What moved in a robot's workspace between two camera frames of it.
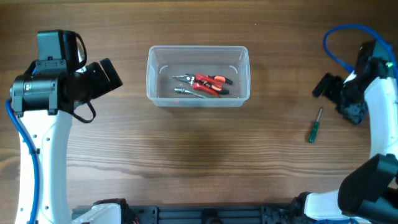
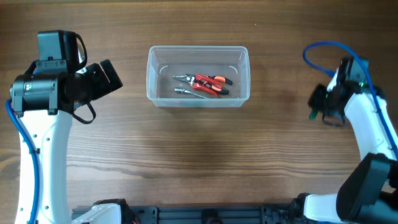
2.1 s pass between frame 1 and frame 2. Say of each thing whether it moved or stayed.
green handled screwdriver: moved
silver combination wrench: stayed
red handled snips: stayed
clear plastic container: stayed
